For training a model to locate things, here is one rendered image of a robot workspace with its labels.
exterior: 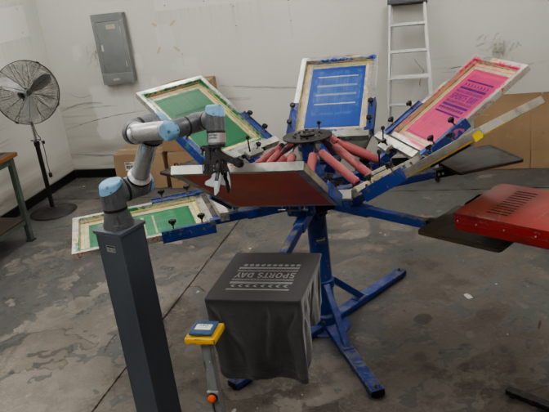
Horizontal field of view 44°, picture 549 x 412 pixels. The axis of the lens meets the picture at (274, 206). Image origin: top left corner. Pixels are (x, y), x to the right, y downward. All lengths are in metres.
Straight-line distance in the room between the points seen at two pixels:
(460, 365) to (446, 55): 3.85
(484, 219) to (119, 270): 1.75
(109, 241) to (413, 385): 1.86
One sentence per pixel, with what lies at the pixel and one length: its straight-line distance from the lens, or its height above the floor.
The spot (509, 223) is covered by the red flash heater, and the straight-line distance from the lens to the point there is 3.24.
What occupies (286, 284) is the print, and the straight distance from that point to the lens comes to 3.13.
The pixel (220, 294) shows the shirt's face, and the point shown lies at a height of 0.95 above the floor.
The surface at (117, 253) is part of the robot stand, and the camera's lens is 3.41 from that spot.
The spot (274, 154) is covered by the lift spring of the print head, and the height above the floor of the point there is 1.22.
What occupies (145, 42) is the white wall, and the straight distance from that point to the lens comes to 7.99.
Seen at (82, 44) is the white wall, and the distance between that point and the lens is 8.36.
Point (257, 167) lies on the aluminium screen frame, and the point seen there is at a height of 1.54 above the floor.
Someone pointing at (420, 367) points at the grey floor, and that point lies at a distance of 4.19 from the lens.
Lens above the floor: 2.37
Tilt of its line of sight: 20 degrees down
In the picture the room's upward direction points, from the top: 7 degrees counter-clockwise
